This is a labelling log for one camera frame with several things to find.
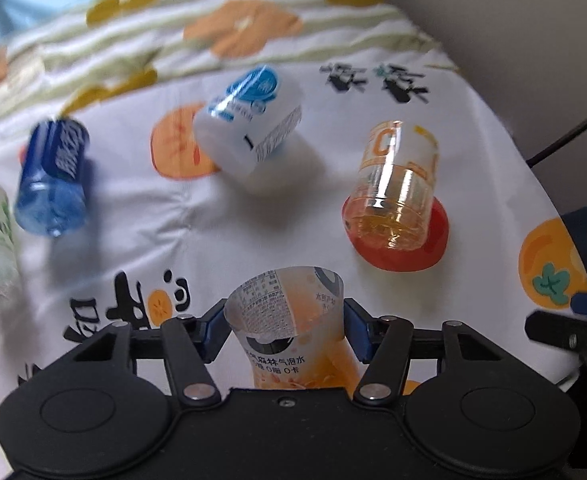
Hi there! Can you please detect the clear orange C cup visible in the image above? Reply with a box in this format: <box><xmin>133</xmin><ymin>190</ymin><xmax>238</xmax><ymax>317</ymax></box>
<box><xmin>342</xmin><ymin>120</ymin><xmax>439</xmax><ymax>250</ymax></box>

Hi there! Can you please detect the blue plastic cup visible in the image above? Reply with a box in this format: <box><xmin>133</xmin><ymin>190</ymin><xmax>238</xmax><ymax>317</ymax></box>
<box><xmin>15</xmin><ymin>117</ymin><xmax>90</xmax><ymax>237</ymax></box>

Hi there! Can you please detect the white blue label cup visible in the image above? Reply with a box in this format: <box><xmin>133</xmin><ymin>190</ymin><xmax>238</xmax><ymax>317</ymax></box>
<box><xmin>193</xmin><ymin>64</ymin><xmax>303</xmax><ymax>194</ymax></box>

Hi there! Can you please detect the white persimmon print cloth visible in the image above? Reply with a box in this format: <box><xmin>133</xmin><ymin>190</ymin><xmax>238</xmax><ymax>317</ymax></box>
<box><xmin>0</xmin><ymin>58</ymin><xmax>578</xmax><ymax>479</ymax></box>

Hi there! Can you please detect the floral striped bed quilt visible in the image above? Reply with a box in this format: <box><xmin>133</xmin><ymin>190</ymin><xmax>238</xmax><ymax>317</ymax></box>
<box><xmin>0</xmin><ymin>0</ymin><xmax>437</xmax><ymax>128</ymax></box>

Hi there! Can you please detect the black cable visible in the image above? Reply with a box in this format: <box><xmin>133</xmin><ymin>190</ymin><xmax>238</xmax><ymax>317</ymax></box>
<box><xmin>525</xmin><ymin>98</ymin><xmax>587</xmax><ymax>166</ymax></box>

